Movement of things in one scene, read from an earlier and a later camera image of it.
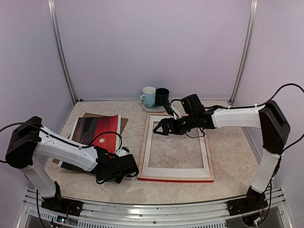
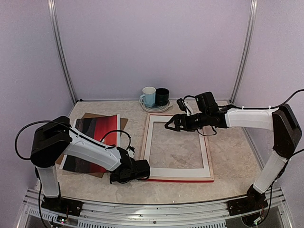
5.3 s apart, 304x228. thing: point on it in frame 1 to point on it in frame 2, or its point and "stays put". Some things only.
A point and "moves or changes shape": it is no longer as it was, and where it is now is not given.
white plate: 155,109 stays put
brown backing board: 123,122 moves or changes shape
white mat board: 171,172 stays put
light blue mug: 148,96 stays put
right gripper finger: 164,123 to 180,121
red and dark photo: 103,131 stays put
